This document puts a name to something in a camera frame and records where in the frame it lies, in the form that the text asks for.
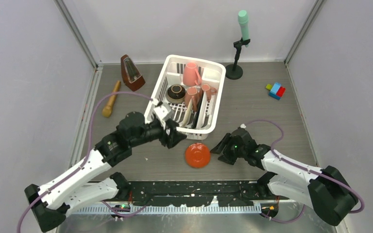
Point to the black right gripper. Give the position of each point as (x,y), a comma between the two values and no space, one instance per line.
(228,140)

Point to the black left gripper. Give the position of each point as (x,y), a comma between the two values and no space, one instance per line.
(175,136)

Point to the red small plate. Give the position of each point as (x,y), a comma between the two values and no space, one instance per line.
(197,155)

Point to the red and cream saucer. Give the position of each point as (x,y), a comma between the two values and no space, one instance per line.
(187,114)

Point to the white round plate with lettering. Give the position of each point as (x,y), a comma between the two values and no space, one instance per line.
(203,109)

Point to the black patterned ceramic bowl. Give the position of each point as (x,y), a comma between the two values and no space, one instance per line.
(176,94)

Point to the white plastic dish rack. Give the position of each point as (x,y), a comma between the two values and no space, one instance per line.
(172,73)

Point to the small pink cup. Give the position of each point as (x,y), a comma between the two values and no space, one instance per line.
(209,90)

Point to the large pink mug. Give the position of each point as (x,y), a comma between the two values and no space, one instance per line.
(191,75)

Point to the teal square plate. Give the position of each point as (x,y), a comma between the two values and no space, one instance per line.
(196,117)

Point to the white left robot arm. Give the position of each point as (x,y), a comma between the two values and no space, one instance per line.
(51,203)

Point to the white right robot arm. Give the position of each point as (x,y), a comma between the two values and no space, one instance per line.
(324,190)

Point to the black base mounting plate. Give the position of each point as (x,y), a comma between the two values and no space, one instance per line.
(194,193)

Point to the brown wooden metronome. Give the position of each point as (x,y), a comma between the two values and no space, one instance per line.
(131,76)

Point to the wooden pestle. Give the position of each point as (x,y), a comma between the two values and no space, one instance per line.
(108,108)

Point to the black microphone stand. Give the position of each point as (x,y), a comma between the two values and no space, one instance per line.
(234,71)

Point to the colourful toy blocks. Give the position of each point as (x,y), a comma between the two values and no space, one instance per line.
(276,90)

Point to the mint green microphone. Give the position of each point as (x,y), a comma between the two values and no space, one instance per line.
(243,20)

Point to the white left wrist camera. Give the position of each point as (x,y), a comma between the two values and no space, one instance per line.
(163,112)

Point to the slotted white cable duct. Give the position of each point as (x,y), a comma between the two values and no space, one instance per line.
(214,208)

